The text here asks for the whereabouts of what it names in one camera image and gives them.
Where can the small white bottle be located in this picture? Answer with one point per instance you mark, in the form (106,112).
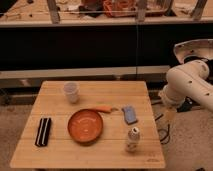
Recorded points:
(133,138)

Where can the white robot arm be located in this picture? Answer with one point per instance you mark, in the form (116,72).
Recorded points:
(188,80)

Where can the orange carrot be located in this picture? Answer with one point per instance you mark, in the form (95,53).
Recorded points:
(104,109)

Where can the blue sponge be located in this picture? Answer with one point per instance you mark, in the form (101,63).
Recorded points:
(129,115)

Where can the translucent plastic cup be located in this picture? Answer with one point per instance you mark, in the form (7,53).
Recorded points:
(71,91)

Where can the orange bowl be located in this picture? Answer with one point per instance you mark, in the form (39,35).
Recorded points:
(85,126)

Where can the wooden table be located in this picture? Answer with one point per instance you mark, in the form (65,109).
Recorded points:
(108,152)

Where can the orange object on shelf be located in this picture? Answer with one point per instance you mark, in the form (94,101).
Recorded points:
(119,8)

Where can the black striped rectangular block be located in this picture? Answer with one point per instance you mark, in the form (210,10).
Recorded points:
(43,132)

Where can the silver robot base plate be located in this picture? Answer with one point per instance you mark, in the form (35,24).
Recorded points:
(201,48)

